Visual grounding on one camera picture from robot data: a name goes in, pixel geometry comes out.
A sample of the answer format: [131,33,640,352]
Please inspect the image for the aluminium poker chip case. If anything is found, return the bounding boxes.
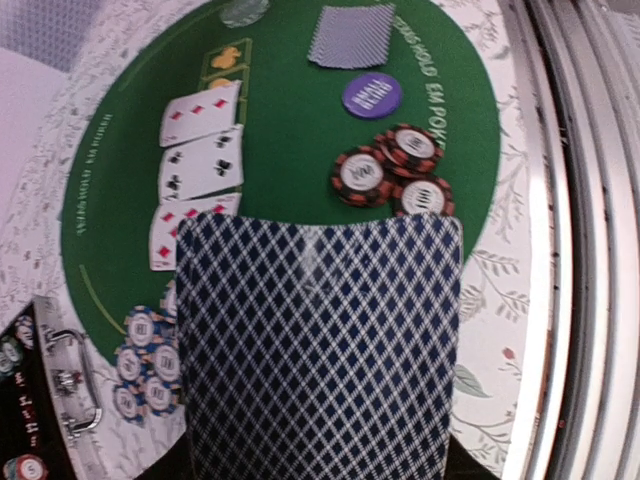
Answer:
[1,296,107,479]

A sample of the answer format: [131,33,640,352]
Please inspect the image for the blue chips in case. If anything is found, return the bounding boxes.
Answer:
[15,315,36,350]

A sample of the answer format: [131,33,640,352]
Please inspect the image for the red black 100 chip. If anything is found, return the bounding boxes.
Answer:
[330,145,394,207]

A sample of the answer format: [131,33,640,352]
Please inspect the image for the eight of diamonds card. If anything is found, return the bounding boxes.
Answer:
[149,192,241,271]

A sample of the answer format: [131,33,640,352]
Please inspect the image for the aluminium front rail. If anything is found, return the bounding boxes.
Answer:
[503,1,639,479]

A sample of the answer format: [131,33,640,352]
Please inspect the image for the poker chip stack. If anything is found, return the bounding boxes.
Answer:
[2,454,49,480]
[0,336,24,376]

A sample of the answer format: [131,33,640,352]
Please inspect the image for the left poker chip stack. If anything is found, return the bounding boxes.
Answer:
[2,454,49,480]

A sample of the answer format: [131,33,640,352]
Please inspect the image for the three of diamonds card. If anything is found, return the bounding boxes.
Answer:
[159,80,242,147]

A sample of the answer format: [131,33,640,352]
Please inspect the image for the right poker chip stack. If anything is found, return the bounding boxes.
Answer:
[0,336,24,376]

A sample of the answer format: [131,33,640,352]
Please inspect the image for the round green poker mat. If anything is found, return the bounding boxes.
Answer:
[61,1,501,357]

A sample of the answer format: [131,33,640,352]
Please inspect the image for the four of clubs card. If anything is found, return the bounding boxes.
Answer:
[158,124,244,204]

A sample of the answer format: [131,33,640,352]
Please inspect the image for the blue white chip stack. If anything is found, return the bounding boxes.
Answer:
[160,280,177,324]

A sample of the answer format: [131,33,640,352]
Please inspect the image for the row of dice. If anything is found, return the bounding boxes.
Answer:
[14,370,40,449]

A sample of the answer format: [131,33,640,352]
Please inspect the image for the purple small blind button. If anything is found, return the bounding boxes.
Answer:
[342,72,403,120]

